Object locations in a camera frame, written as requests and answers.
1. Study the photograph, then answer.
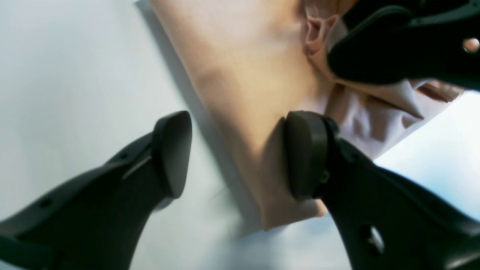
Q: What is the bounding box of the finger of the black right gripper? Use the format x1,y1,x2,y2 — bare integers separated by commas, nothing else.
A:
327,0,480,90

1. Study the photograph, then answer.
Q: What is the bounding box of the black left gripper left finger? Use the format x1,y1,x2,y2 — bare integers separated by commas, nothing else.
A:
0,111,192,270

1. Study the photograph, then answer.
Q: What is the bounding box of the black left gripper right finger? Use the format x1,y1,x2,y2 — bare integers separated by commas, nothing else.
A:
284,111,480,270

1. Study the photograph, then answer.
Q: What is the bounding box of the peach pink T-shirt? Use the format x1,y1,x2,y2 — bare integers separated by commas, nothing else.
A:
150,0,464,230

